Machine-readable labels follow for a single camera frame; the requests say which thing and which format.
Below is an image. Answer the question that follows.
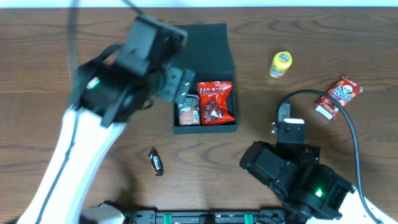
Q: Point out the red candy bag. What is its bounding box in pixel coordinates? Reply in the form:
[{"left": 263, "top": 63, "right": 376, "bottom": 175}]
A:
[{"left": 197, "top": 81, "right": 235, "bottom": 126}]

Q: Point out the black cable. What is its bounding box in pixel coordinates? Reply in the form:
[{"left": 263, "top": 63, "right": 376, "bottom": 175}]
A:
[
  {"left": 67, "top": 0, "right": 144, "bottom": 94},
  {"left": 275, "top": 88, "right": 383, "bottom": 224}
]

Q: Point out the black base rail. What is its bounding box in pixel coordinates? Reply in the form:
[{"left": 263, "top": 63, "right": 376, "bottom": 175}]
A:
[{"left": 124, "top": 209, "right": 287, "bottom": 224}]

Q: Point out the dark green open box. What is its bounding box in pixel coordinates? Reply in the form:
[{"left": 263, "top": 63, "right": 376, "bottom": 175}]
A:
[{"left": 173, "top": 24, "right": 239, "bottom": 134}]

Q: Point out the red Hello Panda box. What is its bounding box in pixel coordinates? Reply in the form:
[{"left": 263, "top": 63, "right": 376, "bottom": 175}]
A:
[{"left": 315, "top": 77, "right": 363, "bottom": 120}]

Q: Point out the black candy bar wrapper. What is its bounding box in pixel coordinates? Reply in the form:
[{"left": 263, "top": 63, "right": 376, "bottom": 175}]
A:
[{"left": 148, "top": 147, "right": 164, "bottom": 176}]

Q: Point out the red Pringles can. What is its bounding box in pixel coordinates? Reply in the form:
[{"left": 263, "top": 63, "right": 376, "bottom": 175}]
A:
[{"left": 178, "top": 94, "right": 200, "bottom": 126}]

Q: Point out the small blue box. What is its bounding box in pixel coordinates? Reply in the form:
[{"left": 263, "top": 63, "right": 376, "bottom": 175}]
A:
[{"left": 278, "top": 102, "right": 291, "bottom": 122}]

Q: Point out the yellow candy bottle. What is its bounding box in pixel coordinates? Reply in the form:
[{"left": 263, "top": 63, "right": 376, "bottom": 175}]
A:
[{"left": 269, "top": 51, "right": 293, "bottom": 78}]

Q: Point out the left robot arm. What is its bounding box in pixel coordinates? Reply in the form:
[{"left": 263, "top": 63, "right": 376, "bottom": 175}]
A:
[{"left": 19, "top": 14, "right": 195, "bottom": 223}]

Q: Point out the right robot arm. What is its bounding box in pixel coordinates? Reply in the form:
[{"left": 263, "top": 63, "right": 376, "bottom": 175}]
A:
[{"left": 239, "top": 118, "right": 373, "bottom": 223}]

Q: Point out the right black cable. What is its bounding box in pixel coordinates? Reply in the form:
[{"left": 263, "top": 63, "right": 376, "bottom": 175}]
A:
[{"left": 275, "top": 88, "right": 383, "bottom": 224}]

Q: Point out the left black cable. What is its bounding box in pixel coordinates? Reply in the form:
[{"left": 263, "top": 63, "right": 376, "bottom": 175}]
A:
[{"left": 67, "top": 0, "right": 144, "bottom": 94}]

